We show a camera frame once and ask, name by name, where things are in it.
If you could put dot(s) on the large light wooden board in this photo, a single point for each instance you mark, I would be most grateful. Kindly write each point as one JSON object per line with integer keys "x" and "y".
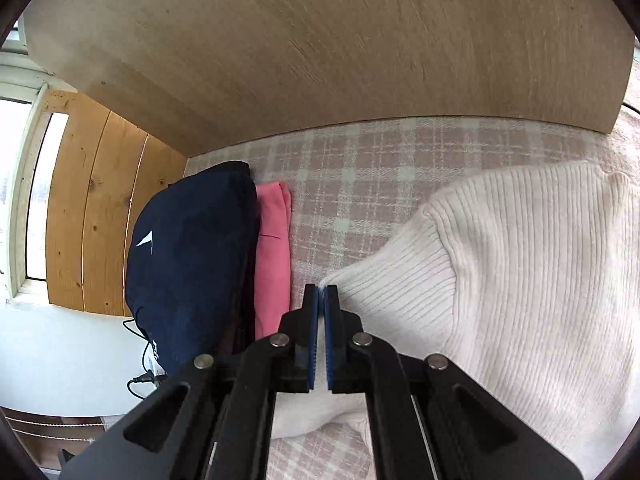
{"x": 325, "y": 35}

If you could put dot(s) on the folded pink garment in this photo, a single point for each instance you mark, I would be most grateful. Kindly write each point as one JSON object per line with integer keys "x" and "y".
{"x": 272, "y": 270}

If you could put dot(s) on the pink plaid blanket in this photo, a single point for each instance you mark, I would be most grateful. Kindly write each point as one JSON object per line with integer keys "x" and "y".
{"x": 350, "y": 180}

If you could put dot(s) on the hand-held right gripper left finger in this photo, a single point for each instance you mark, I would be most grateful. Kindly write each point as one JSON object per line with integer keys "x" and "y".
{"x": 311, "y": 350}

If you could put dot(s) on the cream ribbed knit sweater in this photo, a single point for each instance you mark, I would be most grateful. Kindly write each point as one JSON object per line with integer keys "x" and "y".
{"x": 500, "y": 260}

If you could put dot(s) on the white window frame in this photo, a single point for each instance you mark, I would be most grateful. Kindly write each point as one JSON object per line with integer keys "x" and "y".
{"x": 20, "y": 72}

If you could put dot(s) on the pine plank panel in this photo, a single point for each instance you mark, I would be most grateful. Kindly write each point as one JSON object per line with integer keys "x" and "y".
{"x": 100, "y": 200}

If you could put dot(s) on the folded navy shirt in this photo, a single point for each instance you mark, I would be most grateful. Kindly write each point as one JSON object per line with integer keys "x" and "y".
{"x": 190, "y": 270}

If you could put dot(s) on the white power strip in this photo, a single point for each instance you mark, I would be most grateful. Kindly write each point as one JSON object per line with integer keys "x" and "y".
{"x": 150, "y": 365}

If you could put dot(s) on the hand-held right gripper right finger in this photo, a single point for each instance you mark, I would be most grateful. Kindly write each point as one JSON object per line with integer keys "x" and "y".
{"x": 328, "y": 350}

